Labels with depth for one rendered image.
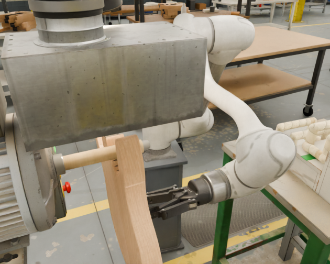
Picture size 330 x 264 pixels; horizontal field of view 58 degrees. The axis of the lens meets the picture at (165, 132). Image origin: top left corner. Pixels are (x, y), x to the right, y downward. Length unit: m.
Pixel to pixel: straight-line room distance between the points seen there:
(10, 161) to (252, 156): 0.52
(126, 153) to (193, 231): 1.65
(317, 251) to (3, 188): 0.91
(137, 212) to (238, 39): 0.77
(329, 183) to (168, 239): 1.17
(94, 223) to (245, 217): 1.10
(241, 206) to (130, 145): 1.91
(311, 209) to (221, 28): 0.69
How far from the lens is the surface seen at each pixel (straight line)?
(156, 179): 1.66
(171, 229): 1.95
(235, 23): 1.19
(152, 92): 0.49
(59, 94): 0.46
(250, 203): 2.48
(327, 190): 1.15
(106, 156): 0.69
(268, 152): 0.72
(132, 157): 0.59
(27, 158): 0.57
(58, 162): 0.67
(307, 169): 1.19
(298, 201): 1.13
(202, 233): 2.19
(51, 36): 0.47
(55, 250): 2.22
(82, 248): 2.18
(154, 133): 1.55
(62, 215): 1.04
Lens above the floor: 1.63
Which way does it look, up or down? 29 degrees down
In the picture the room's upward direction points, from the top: straight up
